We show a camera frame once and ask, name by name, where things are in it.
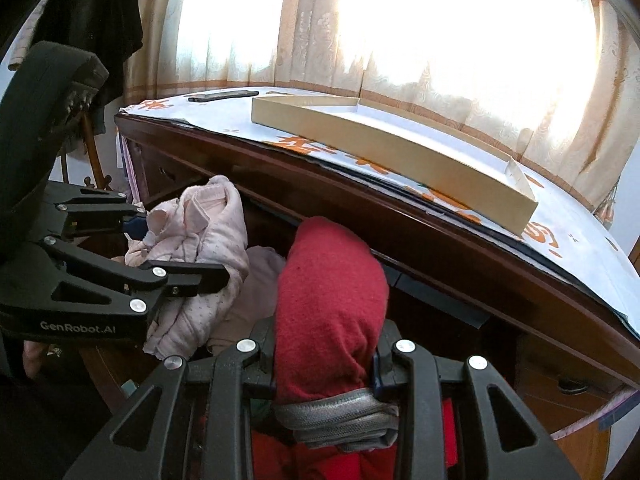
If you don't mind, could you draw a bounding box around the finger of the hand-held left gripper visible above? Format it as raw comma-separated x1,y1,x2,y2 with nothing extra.
42,182,149,241
20,235,232,317

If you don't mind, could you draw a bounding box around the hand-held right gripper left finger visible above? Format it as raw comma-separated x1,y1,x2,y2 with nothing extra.
62,317,278,480

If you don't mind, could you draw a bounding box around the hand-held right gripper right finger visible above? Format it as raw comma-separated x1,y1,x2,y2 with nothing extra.
372,322,581,480

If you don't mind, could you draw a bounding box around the pink dotted underwear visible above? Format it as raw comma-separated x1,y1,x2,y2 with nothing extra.
124,175,250,358

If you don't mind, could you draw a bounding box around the taupe underwear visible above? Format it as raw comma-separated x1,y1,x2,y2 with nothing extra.
207,246,287,356

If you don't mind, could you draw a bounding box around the dark red underwear grey waistband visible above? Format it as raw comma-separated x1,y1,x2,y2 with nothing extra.
272,216,401,448

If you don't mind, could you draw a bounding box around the bright red underwear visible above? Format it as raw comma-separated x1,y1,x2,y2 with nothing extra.
250,400,458,480

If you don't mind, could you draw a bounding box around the wooden drawer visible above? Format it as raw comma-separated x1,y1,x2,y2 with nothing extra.
77,195,521,480

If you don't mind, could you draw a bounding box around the shallow cardboard tray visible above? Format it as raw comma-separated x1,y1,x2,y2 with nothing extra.
251,95,540,237

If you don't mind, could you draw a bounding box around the person's left hand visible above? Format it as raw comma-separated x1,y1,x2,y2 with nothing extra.
22,341,61,381

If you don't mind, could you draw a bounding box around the wooden coat rack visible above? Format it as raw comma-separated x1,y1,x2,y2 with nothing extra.
60,105,117,192

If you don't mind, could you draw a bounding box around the dark wooden desk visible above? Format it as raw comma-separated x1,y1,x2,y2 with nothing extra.
114,110,640,480

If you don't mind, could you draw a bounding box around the black hanging garment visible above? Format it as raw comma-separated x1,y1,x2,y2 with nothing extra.
30,0,146,68

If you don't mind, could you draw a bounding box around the white tablecloth orange fruit print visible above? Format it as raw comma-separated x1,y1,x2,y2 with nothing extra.
120,87,640,336

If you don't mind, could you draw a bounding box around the black remote control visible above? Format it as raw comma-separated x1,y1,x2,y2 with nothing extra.
188,90,260,104

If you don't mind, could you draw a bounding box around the cream patterned curtain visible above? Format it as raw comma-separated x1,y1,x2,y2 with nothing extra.
122,0,631,211

